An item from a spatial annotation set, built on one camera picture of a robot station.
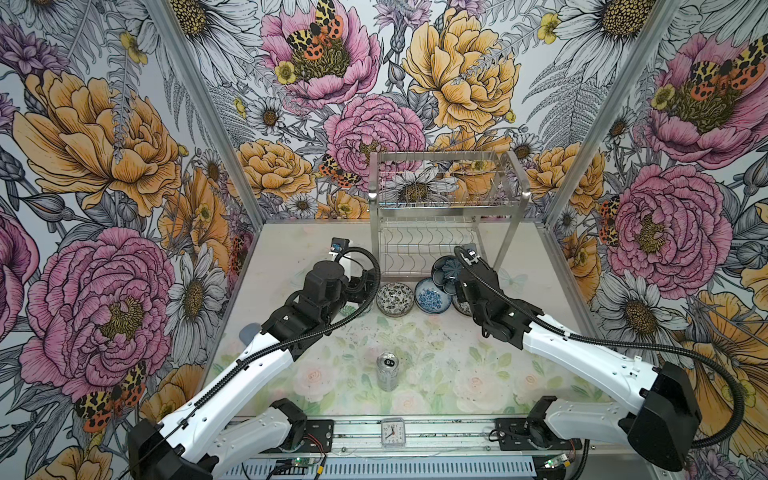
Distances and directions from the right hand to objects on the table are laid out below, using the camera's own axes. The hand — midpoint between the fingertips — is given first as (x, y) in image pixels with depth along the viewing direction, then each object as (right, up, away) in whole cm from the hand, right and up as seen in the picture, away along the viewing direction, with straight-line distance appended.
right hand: (471, 276), depth 80 cm
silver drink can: (-22, -22, -9) cm, 32 cm away
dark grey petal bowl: (-6, +1, +3) cm, 7 cm away
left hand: (-30, 0, -5) cm, 30 cm away
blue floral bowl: (-9, -9, +16) cm, 20 cm away
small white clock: (-21, -37, -7) cm, 43 cm away
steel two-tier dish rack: (-8, +25, +43) cm, 50 cm away
